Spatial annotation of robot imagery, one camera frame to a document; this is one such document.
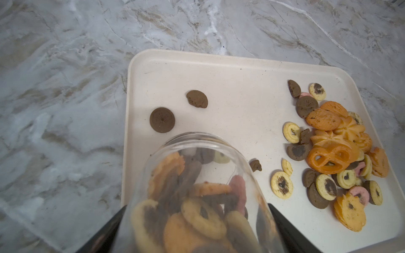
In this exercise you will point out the yellow flower cookie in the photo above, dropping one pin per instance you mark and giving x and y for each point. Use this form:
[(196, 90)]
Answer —
[(350, 212)]

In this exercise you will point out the small brown cookie crumb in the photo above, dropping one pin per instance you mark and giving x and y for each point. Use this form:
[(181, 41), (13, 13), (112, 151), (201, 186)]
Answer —
[(255, 165)]

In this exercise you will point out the yellow ring chocolate cookie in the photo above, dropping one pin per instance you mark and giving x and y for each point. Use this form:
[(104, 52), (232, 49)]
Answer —
[(281, 185)]

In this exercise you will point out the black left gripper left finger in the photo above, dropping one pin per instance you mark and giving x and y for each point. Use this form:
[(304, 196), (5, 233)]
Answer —
[(102, 241)]

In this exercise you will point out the round brown chocolate cookie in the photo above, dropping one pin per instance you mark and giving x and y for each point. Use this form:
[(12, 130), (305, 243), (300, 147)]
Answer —
[(162, 120)]

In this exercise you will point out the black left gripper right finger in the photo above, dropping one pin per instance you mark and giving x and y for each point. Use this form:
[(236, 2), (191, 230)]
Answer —
[(294, 240)]

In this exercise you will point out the jar with beige lid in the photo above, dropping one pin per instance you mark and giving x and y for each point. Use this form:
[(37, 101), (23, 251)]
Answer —
[(197, 194)]

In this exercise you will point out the oval brown chocolate cookie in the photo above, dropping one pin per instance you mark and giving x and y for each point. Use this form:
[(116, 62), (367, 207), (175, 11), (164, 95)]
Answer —
[(197, 99)]

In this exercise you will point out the orange chocolate chip cookie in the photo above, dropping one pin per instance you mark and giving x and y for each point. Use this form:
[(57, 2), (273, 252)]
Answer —
[(322, 119)]

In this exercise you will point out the orange pretzel cookie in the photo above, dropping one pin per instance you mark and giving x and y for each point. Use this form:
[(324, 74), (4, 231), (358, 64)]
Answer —
[(331, 159)]

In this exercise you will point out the beige plastic tray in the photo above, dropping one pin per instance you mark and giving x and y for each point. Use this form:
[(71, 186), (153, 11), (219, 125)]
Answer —
[(248, 103)]

